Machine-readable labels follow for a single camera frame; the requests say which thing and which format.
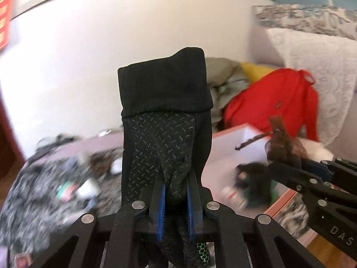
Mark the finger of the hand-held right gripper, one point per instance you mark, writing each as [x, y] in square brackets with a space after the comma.
[290, 173]
[320, 167]

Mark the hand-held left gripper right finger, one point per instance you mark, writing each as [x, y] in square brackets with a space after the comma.
[191, 215]

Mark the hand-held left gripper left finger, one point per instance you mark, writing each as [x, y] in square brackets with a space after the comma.
[161, 215]

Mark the brown mesh fabric piece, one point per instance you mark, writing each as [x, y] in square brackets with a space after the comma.
[283, 142]

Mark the pink storage box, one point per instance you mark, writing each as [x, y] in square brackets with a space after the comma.
[239, 156]

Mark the black glove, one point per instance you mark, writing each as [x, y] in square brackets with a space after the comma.
[164, 122]

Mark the white fluffy object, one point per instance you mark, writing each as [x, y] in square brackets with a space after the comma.
[315, 150]

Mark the dark furry object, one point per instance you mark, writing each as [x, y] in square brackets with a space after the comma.
[256, 181]

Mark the green honeycomb patterned object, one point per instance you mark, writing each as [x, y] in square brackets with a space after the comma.
[203, 252]

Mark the red backpack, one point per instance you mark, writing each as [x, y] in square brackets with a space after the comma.
[274, 100]

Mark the white lace pillow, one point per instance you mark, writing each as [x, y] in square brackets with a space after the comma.
[320, 89]

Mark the yellow cloth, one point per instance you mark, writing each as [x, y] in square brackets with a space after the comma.
[255, 71]

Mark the olive green garment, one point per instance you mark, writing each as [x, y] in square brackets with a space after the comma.
[224, 83]

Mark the black and white patterned cloth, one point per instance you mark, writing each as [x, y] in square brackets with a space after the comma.
[41, 189]

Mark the grey floral pillow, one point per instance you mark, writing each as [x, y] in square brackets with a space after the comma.
[304, 18]

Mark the red wall poster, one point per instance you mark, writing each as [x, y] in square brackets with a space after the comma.
[6, 8]

